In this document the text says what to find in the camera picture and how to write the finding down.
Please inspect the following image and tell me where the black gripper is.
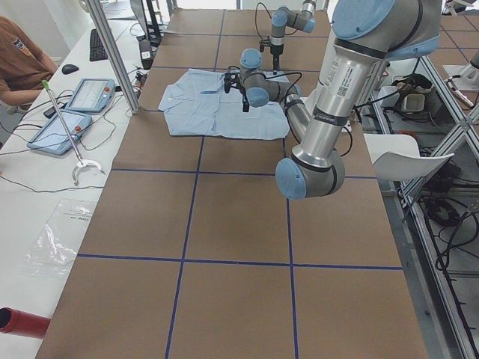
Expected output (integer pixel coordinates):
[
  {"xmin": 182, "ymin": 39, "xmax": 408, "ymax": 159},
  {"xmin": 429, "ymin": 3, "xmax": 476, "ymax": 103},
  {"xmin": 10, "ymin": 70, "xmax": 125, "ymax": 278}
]
[
  {"xmin": 235, "ymin": 76, "xmax": 249, "ymax": 112},
  {"xmin": 270, "ymin": 43, "xmax": 284, "ymax": 73}
]

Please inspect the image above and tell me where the light blue button shirt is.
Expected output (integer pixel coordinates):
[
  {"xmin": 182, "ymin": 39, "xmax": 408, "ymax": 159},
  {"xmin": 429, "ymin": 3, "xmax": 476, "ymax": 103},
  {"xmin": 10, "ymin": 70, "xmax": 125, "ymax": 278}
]
[{"xmin": 158, "ymin": 69, "xmax": 290, "ymax": 140}]

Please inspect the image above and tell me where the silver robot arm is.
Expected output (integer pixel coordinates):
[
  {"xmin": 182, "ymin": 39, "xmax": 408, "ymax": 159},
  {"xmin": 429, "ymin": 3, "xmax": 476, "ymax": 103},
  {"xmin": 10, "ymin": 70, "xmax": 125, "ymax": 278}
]
[
  {"xmin": 263, "ymin": 0, "xmax": 329, "ymax": 75},
  {"xmin": 237, "ymin": 1, "xmax": 442, "ymax": 200}
]

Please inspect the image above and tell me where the white bin with items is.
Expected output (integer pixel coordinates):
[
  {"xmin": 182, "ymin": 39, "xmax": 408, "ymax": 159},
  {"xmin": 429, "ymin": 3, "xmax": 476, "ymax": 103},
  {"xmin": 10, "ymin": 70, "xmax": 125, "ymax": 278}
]
[{"xmin": 378, "ymin": 73, "xmax": 433, "ymax": 113}]

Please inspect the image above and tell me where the white plastic chair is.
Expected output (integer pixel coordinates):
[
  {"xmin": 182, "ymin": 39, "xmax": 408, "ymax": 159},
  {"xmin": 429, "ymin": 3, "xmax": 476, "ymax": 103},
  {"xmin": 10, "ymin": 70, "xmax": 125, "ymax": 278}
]
[{"xmin": 364, "ymin": 134, "xmax": 454, "ymax": 181}]

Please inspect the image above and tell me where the upper teach pendant tablet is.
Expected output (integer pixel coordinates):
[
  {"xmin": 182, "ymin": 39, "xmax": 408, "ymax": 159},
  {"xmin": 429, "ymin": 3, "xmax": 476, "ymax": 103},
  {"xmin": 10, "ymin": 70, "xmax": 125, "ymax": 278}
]
[{"xmin": 65, "ymin": 78, "xmax": 115, "ymax": 114}]

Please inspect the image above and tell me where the teach pendant tablet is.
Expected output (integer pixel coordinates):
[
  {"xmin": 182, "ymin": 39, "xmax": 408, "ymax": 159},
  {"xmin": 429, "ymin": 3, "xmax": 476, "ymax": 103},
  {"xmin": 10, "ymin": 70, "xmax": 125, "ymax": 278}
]
[
  {"xmin": 65, "ymin": 78, "xmax": 115, "ymax": 114},
  {"xmin": 27, "ymin": 110, "xmax": 92, "ymax": 155}
]

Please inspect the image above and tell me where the brown paper table mat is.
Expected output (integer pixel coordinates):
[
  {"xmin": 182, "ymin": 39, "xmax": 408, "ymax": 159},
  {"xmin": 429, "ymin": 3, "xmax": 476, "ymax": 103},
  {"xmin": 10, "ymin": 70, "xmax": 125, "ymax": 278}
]
[{"xmin": 37, "ymin": 10, "xmax": 427, "ymax": 358}]

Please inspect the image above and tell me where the black keyboard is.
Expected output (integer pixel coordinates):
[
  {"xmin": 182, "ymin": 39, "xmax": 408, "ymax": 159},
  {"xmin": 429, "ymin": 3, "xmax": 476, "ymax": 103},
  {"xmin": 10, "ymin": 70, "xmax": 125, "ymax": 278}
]
[{"xmin": 89, "ymin": 28, "xmax": 108, "ymax": 62}]

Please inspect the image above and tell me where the reacher grabber stick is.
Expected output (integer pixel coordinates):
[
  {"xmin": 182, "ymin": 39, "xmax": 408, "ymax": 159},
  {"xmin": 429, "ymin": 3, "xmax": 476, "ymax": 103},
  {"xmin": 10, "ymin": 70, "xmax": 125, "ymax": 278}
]
[{"xmin": 41, "ymin": 80, "xmax": 106, "ymax": 186}]

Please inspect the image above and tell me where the black computer mouse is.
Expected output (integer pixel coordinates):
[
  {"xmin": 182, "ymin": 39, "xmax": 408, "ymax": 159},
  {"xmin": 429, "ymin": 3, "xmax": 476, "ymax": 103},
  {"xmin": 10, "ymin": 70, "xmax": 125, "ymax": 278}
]
[{"xmin": 61, "ymin": 64, "xmax": 79, "ymax": 75}]

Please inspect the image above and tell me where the lower teach pendant tablet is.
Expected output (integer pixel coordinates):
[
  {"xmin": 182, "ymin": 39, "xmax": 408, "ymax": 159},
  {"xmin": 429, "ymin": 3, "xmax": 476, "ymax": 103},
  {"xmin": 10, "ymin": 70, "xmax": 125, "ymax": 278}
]
[{"xmin": 27, "ymin": 110, "xmax": 92, "ymax": 155}]

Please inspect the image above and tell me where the person in brown shirt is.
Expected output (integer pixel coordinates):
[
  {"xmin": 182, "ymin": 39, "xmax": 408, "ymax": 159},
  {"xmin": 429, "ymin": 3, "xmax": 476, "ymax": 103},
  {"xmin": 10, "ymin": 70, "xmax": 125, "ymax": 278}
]
[{"xmin": 1, "ymin": 16, "xmax": 58, "ymax": 108}]

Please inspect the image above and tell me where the clear plastic bag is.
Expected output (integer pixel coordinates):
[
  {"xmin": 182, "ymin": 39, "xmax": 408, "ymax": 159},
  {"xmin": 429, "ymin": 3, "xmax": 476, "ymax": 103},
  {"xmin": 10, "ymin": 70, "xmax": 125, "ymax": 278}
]
[{"xmin": 19, "ymin": 199, "xmax": 97, "ymax": 278}]

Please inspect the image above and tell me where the red cylinder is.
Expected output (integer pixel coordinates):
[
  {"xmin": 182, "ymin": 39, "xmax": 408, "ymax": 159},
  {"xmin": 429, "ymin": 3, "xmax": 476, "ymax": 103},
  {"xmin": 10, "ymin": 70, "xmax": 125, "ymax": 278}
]
[{"xmin": 1, "ymin": 307, "xmax": 50, "ymax": 339}]

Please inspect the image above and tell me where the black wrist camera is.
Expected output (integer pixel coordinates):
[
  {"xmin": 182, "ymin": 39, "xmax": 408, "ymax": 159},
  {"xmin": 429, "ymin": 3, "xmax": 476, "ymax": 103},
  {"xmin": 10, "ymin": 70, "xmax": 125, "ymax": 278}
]
[
  {"xmin": 259, "ymin": 37, "xmax": 271, "ymax": 52},
  {"xmin": 224, "ymin": 73, "xmax": 237, "ymax": 93}
]

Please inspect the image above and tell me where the aluminium frame post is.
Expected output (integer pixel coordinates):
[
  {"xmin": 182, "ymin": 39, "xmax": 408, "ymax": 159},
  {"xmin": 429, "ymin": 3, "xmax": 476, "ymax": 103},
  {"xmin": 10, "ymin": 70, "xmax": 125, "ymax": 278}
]
[{"xmin": 85, "ymin": 0, "xmax": 139, "ymax": 114}]

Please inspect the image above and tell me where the aluminium frame rail right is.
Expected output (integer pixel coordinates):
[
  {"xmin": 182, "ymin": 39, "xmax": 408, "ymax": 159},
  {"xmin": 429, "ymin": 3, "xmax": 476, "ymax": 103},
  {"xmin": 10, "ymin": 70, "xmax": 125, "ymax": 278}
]
[{"xmin": 400, "ymin": 14, "xmax": 479, "ymax": 359}]

